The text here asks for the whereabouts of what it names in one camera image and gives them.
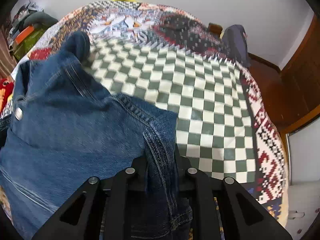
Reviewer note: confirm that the pile of clothes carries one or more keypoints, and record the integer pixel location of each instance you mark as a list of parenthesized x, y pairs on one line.
[(22, 12)]

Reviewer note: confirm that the wooden bedpost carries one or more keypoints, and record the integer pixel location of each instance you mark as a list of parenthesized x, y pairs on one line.
[(214, 30)]

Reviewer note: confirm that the green storage box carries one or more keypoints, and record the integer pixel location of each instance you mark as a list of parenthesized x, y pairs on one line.
[(31, 43)]

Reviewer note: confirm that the orange box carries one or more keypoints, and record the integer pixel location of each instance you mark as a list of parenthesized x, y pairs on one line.
[(23, 35)]

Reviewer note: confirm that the patchwork printed blanket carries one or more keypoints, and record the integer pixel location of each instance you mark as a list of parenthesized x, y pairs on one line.
[(200, 92)]

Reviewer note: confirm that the grey backpack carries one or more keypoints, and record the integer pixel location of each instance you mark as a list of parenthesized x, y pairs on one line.
[(236, 45)]

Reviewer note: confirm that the white appliance with stickers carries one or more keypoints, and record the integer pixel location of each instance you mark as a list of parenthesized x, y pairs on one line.
[(303, 180)]

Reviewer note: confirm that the red plush toy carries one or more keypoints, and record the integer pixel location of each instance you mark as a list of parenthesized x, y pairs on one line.
[(6, 90)]

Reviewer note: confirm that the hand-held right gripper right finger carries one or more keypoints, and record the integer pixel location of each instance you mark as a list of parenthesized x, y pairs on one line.
[(183, 170)]

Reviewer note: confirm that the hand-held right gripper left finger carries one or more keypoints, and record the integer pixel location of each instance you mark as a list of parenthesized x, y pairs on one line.
[(140, 175)]

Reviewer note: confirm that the blue denim jacket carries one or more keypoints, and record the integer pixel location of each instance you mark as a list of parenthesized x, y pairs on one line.
[(62, 120)]

